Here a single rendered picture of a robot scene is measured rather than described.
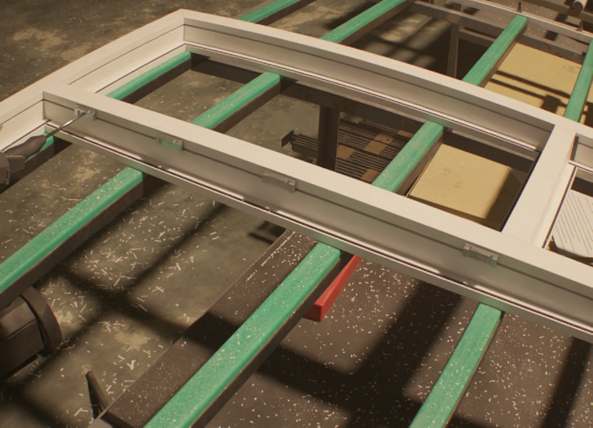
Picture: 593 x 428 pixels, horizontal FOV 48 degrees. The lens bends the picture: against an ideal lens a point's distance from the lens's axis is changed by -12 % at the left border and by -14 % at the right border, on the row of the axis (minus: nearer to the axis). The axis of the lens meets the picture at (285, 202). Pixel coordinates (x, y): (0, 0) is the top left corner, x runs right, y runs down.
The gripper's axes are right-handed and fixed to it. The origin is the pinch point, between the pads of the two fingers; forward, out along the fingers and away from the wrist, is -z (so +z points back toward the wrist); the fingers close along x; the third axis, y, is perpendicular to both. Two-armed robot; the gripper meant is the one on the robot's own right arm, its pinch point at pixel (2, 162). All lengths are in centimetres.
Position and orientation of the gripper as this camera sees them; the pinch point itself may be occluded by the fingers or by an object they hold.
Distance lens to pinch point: 111.8
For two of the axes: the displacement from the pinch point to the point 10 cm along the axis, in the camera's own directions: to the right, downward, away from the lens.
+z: -5.0, 1.5, -8.6
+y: -1.5, 9.5, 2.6
